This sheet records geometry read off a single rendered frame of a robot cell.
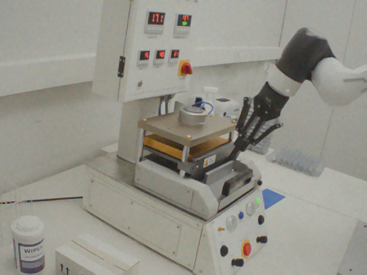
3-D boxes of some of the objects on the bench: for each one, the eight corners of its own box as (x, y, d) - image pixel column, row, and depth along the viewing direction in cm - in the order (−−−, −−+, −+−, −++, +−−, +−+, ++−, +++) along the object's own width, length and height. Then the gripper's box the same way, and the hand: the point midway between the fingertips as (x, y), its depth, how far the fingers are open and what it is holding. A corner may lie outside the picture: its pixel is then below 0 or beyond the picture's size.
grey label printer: (182, 123, 223) (187, 93, 218) (202, 118, 239) (208, 90, 233) (219, 137, 210) (225, 105, 204) (238, 131, 225) (244, 101, 220)
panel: (222, 283, 105) (210, 221, 103) (267, 240, 129) (258, 188, 127) (228, 283, 104) (216, 221, 102) (272, 240, 128) (264, 187, 126)
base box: (82, 210, 130) (84, 164, 125) (151, 181, 160) (157, 140, 155) (218, 287, 104) (232, 236, 98) (272, 235, 134) (286, 191, 128)
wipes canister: (8, 266, 96) (3, 219, 91) (32, 254, 103) (29, 209, 98) (28, 282, 92) (24, 235, 87) (52, 269, 99) (50, 223, 94)
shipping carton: (54, 275, 97) (53, 248, 94) (86, 256, 107) (87, 230, 104) (107, 311, 88) (108, 284, 85) (139, 287, 99) (142, 260, 96)
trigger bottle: (197, 135, 207) (206, 88, 198) (193, 130, 214) (200, 84, 205) (213, 136, 209) (221, 90, 201) (208, 131, 216) (215, 86, 208)
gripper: (253, 74, 100) (208, 145, 112) (293, 106, 96) (243, 176, 107) (265, 73, 106) (221, 140, 118) (301, 103, 102) (255, 169, 113)
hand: (238, 148), depth 111 cm, fingers closed
